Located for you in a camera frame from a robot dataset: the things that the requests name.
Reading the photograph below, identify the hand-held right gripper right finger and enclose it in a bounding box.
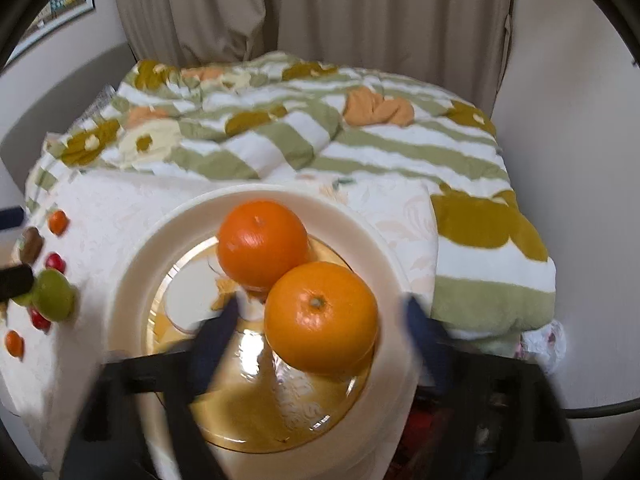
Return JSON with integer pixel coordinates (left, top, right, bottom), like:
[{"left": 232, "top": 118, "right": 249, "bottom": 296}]
[{"left": 402, "top": 295, "right": 583, "bottom": 480}]

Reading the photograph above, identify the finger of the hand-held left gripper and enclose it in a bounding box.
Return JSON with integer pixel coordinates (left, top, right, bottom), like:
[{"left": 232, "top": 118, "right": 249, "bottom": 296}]
[
  {"left": 0, "top": 265, "right": 35, "bottom": 303},
  {"left": 0, "top": 206, "right": 26, "bottom": 231}
]

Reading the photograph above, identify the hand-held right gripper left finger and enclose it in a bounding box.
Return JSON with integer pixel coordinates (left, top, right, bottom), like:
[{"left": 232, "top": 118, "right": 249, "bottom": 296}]
[{"left": 60, "top": 297, "right": 241, "bottom": 480}]

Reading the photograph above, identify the brown kiwi with green sticker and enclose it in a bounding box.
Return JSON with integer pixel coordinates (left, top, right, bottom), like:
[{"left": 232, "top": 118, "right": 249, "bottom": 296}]
[{"left": 17, "top": 226, "right": 45, "bottom": 264}]

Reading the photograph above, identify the green jujube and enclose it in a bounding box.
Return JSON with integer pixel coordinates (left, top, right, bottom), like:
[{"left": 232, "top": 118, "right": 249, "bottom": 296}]
[{"left": 12, "top": 269, "right": 76, "bottom": 322}]

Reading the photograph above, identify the large orange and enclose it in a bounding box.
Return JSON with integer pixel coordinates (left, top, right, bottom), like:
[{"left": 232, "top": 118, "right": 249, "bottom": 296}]
[
  {"left": 263, "top": 261, "right": 379, "bottom": 375},
  {"left": 216, "top": 200, "right": 311, "bottom": 292}
]

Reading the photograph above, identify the cream round plate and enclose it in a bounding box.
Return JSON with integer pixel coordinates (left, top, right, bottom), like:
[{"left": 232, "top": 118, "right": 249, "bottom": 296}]
[{"left": 105, "top": 183, "right": 418, "bottom": 480}]

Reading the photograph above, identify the amber glass dish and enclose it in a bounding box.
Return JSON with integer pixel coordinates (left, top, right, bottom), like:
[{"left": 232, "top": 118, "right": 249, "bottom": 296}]
[{"left": 145, "top": 235, "right": 376, "bottom": 453}]

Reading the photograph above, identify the white embossed cloth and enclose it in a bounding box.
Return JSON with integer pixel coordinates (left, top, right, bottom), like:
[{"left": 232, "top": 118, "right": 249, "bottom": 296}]
[{"left": 0, "top": 167, "right": 441, "bottom": 461}]

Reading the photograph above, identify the clear plastic bag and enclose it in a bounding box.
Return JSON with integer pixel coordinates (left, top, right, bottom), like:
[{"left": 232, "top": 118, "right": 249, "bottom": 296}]
[{"left": 515, "top": 320, "right": 568, "bottom": 376}]

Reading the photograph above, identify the floral striped blanket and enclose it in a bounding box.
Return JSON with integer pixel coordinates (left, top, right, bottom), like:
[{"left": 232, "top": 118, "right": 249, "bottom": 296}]
[{"left": 25, "top": 51, "right": 558, "bottom": 361}]

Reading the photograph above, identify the beige curtain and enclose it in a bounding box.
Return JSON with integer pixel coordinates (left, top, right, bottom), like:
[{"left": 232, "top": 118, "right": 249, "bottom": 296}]
[{"left": 109, "top": 0, "right": 516, "bottom": 111}]

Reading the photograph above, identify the black cable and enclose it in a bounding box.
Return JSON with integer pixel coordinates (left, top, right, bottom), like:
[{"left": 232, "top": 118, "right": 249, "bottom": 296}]
[{"left": 565, "top": 395, "right": 633, "bottom": 420}]

